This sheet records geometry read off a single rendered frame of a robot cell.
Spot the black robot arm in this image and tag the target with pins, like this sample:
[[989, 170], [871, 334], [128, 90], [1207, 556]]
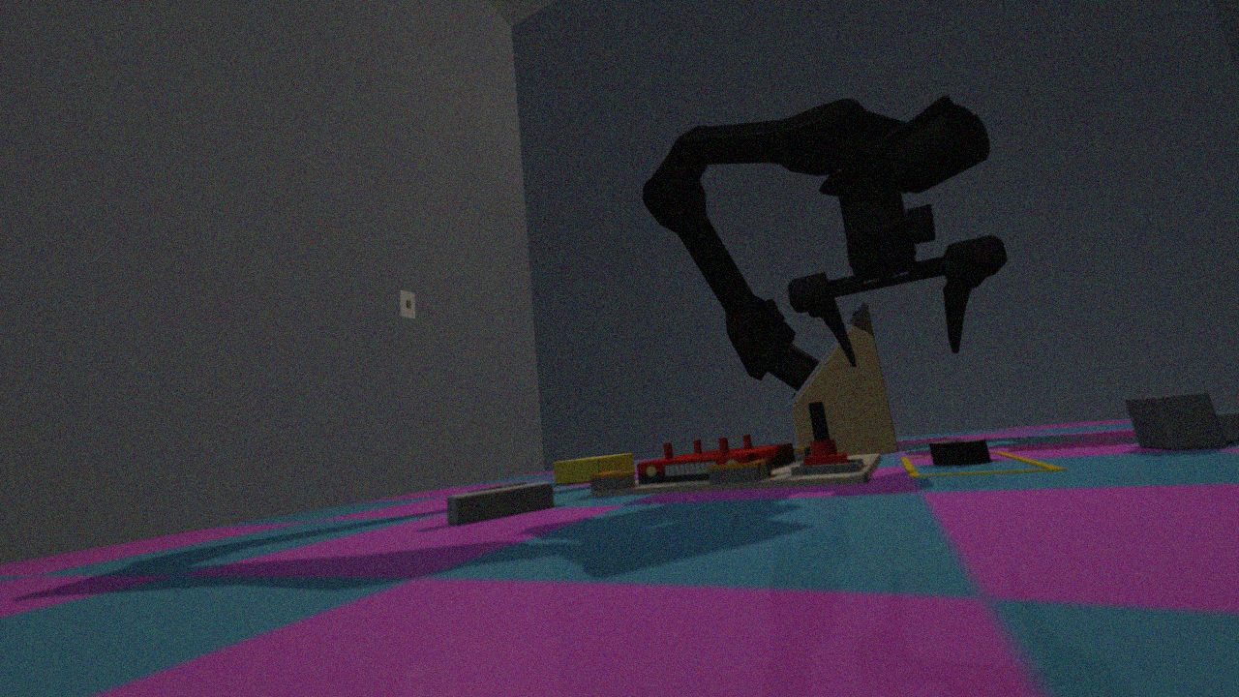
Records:
[[879, 157]]

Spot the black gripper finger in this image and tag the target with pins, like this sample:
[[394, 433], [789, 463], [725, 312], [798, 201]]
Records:
[[828, 311], [956, 293]]

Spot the black tyre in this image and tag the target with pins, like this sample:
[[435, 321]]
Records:
[[959, 452]]

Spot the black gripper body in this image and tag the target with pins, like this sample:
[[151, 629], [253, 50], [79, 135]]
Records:
[[963, 256]]

